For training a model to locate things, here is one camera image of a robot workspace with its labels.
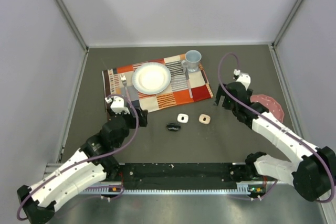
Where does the beige earbud case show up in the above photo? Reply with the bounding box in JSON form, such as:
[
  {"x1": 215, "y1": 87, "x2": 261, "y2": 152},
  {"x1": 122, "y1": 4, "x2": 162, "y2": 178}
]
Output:
[{"x1": 198, "y1": 114, "x2": 211, "y2": 125}]

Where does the black earbud case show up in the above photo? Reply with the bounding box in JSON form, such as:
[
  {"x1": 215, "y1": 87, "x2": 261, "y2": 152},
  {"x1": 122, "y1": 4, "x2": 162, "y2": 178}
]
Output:
[{"x1": 166, "y1": 123, "x2": 181, "y2": 132}]

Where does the white earbud charging case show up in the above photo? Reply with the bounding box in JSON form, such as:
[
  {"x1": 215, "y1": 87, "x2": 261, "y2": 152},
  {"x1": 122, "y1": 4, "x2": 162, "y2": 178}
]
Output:
[{"x1": 177, "y1": 113, "x2": 189, "y2": 124}]

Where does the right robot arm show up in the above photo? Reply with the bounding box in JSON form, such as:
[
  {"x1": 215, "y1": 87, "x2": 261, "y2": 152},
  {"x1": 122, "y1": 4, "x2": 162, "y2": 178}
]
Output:
[{"x1": 215, "y1": 81, "x2": 335, "y2": 201}]

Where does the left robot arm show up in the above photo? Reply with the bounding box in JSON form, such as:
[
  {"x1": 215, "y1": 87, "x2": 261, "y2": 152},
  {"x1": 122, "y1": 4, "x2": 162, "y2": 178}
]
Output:
[{"x1": 17, "y1": 108, "x2": 148, "y2": 223}]

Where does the white paper plate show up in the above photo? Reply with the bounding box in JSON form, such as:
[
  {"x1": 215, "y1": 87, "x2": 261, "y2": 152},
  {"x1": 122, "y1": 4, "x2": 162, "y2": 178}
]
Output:
[{"x1": 132, "y1": 62, "x2": 171, "y2": 95}]

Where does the pink dotted plate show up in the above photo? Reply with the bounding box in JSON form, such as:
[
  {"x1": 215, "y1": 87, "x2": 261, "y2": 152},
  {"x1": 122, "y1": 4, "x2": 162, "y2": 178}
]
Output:
[{"x1": 250, "y1": 94, "x2": 285, "y2": 123}]

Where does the light blue mug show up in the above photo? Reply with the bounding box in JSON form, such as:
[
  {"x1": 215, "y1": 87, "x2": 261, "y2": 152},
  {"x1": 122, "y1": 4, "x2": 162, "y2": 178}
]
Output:
[{"x1": 182, "y1": 50, "x2": 202, "y2": 72}]

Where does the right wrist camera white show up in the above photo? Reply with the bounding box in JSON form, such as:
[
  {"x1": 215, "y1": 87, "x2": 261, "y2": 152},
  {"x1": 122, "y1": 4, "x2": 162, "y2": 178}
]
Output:
[{"x1": 233, "y1": 69, "x2": 251, "y2": 90}]

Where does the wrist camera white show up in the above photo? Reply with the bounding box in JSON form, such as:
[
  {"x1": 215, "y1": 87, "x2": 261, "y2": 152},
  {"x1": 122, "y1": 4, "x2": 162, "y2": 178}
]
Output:
[
  {"x1": 105, "y1": 96, "x2": 131, "y2": 114},
  {"x1": 233, "y1": 69, "x2": 251, "y2": 90}
]

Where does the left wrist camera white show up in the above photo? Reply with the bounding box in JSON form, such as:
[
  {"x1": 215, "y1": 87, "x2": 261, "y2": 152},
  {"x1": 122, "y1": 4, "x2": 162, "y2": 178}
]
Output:
[{"x1": 105, "y1": 96, "x2": 131, "y2": 114}]

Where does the knife with pink handle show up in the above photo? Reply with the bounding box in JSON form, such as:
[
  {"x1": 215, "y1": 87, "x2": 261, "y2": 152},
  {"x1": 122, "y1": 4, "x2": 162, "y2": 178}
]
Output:
[{"x1": 184, "y1": 68, "x2": 193, "y2": 99}]

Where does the fork with pink handle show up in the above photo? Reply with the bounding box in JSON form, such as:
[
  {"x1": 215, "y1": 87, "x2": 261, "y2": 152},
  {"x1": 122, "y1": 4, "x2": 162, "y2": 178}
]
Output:
[{"x1": 120, "y1": 74, "x2": 131, "y2": 101}]

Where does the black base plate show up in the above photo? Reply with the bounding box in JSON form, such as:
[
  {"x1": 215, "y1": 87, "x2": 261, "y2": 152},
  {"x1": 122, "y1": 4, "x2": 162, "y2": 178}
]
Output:
[{"x1": 106, "y1": 163, "x2": 262, "y2": 190}]

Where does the aluminium frame rail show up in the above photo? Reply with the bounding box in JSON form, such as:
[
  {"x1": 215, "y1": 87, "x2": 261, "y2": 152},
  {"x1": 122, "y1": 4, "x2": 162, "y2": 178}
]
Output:
[{"x1": 41, "y1": 162, "x2": 329, "y2": 196}]

